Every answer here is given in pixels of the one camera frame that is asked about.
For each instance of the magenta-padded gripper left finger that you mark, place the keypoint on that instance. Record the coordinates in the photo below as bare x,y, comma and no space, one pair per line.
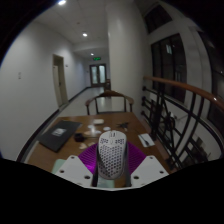
71,170

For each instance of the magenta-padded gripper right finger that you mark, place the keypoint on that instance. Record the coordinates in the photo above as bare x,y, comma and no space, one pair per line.
150,170

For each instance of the white perforated computer mouse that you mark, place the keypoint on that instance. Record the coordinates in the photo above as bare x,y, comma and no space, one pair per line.
111,155

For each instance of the light green cartoon mouse pad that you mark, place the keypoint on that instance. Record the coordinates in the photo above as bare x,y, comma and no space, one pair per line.
58,164

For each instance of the cream cartoon sticker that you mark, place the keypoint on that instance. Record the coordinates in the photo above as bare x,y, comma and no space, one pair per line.
82,146

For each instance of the white paper sheet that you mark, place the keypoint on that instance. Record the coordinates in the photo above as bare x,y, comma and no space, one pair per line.
148,141

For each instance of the small black cube charger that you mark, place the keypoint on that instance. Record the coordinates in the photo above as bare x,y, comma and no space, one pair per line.
79,137

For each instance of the black closed laptop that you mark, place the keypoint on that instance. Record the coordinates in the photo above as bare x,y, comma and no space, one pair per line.
58,135

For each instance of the small pale orange sticker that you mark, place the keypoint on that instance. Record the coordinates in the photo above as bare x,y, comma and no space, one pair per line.
88,133

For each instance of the small white sticker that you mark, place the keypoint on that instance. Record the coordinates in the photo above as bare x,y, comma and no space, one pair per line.
96,132
90,127
106,128

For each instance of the small flat white box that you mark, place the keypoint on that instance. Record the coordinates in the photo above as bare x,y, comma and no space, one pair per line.
98,121

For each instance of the dark wooden armchair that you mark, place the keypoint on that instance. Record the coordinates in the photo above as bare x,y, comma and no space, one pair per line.
110,94

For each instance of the black railing with wooden handrail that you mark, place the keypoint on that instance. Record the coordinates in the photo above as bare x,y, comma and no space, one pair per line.
181,86

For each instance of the pale side door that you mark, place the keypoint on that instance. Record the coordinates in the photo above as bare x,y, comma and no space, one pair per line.
59,81

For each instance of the glazed double door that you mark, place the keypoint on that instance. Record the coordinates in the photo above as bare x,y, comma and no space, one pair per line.
98,75

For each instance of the dark glass window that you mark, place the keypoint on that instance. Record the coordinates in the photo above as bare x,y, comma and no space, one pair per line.
215,76
168,66

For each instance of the green exit sign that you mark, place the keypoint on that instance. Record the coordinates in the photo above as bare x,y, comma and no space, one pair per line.
96,58

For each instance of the round ceiling light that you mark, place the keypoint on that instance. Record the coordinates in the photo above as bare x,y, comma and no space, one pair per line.
92,54
62,2
84,34

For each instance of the white wall switch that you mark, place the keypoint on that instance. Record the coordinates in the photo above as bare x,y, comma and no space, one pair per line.
19,75

